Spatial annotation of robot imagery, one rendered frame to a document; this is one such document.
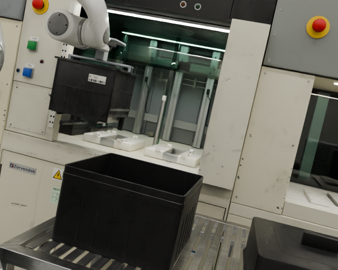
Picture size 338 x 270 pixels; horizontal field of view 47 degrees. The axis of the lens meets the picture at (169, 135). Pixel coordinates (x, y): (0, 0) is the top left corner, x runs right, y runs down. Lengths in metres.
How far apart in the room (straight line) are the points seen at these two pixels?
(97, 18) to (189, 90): 1.23
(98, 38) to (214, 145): 0.49
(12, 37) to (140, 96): 0.89
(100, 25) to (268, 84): 0.56
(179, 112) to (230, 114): 1.01
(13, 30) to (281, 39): 0.96
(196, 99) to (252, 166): 0.99
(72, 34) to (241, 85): 0.53
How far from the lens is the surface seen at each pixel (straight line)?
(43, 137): 1.51
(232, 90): 1.24
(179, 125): 2.21
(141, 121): 2.22
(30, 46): 1.53
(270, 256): 0.81
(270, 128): 1.29
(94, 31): 1.09
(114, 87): 1.26
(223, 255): 1.03
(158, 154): 1.54
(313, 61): 1.30
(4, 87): 1.59
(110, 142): 1.60
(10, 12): 1.60
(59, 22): 1.11
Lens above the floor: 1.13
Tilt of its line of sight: 6 degrees down
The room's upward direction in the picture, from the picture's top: 12 degrees clockwise
